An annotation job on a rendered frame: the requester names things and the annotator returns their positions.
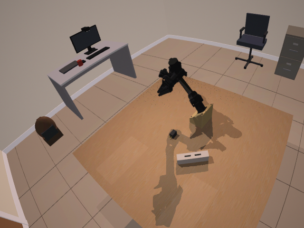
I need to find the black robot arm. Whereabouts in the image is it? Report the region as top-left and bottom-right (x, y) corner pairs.
(159, 58), (207, 113)

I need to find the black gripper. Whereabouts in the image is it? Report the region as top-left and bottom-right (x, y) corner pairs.
(157, 72), (180, 96)

